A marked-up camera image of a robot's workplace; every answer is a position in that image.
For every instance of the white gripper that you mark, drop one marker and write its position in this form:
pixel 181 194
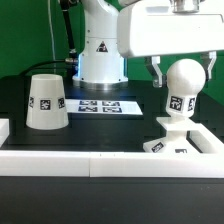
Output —
pixel 153 28

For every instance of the white lamp bulb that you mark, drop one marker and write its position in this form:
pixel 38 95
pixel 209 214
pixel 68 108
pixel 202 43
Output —
pixel 185 79

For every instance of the white lamp base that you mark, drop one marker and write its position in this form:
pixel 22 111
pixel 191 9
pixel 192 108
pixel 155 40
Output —
pixel 175 141

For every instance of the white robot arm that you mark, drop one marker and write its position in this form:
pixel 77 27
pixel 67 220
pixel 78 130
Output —
pixel 100 65

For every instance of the white lamp shade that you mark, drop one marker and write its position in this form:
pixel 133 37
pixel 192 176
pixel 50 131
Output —
pixel 46 105

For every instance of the white marker sheet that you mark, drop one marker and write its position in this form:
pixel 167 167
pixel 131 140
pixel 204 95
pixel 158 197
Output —
pixel 103 107

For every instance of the white front fence wall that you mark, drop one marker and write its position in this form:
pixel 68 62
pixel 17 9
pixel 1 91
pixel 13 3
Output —
pixel 114 164

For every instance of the white left fence wall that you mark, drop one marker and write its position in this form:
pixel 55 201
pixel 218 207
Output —
pixel 4 130

